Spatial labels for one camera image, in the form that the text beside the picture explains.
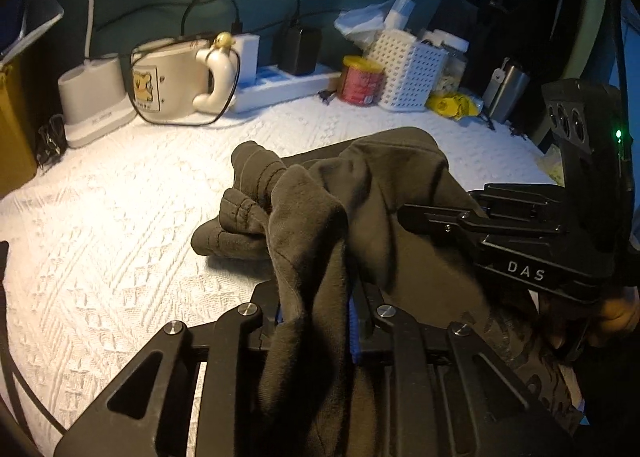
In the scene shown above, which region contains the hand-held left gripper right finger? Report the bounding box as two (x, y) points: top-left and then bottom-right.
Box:
(349, 281), (587, 457)

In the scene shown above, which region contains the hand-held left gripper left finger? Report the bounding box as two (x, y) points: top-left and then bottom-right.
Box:
(54, 281), (282, 457)

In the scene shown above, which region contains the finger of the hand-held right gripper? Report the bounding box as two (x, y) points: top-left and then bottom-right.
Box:
(467, 184), (567, 216)
(399, 204), (552, 244)

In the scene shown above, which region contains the brown t-shirt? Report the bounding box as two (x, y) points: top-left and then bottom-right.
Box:
(192, 126), (503, 457)

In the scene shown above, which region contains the person's right hand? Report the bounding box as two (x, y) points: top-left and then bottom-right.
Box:
(590, 286), (640, 349)

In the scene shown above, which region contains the yellow snack packet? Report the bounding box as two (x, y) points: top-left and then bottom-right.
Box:
(427, 93), (484, 119)

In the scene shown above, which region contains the clear jar with white lid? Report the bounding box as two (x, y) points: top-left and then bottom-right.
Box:
(434, 29), (471, 96)

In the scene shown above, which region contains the white perforated basket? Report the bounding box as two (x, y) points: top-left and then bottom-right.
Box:
(366, 29), (449, 112)

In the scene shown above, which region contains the person's dark patterned clothing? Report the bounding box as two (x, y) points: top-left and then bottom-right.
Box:
(480, 297), (587, 435)

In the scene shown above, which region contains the red tin can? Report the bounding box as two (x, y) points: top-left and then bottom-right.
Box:
(339, 55), (386, 104)

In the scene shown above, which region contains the white power strip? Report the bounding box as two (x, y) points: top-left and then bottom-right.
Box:
(227, 62), (344, 114)

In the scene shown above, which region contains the crumpled clear plastic bag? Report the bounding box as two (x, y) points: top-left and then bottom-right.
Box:
(333, 0), (417, 46)

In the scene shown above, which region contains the black charger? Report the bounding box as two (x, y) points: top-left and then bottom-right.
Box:
(282, 26), (322, 76)

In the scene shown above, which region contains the white charger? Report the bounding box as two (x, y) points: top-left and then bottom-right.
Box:
(232, 34), (261, 88)

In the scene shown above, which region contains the cream box appliance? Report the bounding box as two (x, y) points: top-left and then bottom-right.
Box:
(130, 37), (237, 126)

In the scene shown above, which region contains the white desk lamp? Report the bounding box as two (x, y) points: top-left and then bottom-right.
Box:
(57, 0), (135, 148)

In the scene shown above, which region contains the cardboard box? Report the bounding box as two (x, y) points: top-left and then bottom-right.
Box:
(0, 56), (39, 198)

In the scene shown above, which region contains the laptop screen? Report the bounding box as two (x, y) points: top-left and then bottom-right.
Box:
(0, 0), (66, 64)

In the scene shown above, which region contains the steel tumbler with strap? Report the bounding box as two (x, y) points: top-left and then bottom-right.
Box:
(482, 57), (531, 124)

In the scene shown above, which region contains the thick black cable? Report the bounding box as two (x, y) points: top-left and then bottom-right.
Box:
(0, 240), (67, 457)

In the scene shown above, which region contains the black cable bundle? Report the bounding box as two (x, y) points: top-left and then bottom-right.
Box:
(34, 113), (69, 168)

